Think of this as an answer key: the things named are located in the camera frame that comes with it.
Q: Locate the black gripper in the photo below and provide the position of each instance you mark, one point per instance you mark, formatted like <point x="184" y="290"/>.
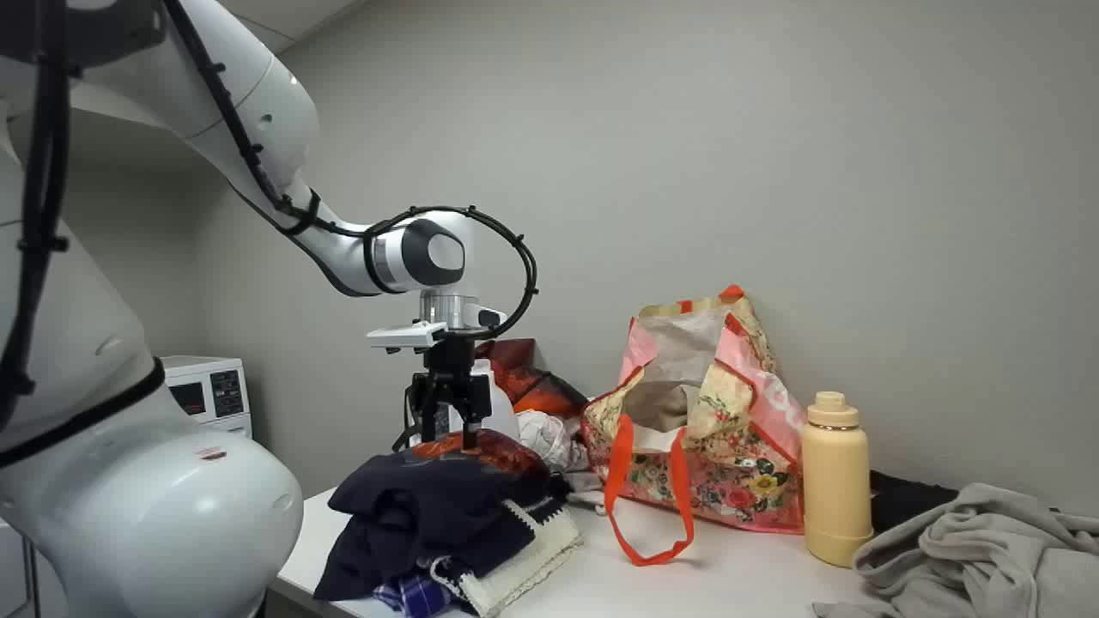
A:
<point x="453" y="365"/>

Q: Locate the gray cloth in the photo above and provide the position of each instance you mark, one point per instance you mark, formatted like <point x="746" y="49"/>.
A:
<point x="983" y="551"/>

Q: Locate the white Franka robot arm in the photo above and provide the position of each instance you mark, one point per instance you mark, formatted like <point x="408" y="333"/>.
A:
<point x="125" y="516"/>

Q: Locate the navy blue clothing pile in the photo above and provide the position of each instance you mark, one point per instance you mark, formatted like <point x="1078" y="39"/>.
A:
<point x="425" y="504"/>

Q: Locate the orange patterned cloth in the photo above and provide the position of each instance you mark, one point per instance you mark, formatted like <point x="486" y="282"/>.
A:
<point x="486" y="451"/>

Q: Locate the white crumpled cloth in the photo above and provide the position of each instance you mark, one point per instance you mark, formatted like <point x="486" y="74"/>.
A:
<point x="551" y="441"/>

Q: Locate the cream canvas bag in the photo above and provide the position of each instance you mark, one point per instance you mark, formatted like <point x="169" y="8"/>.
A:
<point x="536" y="551"/>

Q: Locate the blue patterned cloth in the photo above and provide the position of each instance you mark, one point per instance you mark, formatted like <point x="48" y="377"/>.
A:
<point x="416" y="592"/>

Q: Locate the white control box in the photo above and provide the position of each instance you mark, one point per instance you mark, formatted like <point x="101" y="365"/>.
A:
<point x="210" y="394"/>

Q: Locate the white table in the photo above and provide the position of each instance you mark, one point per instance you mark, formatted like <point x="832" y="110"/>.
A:
<point x="709" y="584"/>

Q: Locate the cream insulated water bottle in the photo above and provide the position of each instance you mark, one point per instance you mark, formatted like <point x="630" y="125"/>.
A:
<point x="837" y="483"/>

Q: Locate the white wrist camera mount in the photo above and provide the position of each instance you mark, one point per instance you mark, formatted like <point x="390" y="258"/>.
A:
<point x="413" y="333"/>

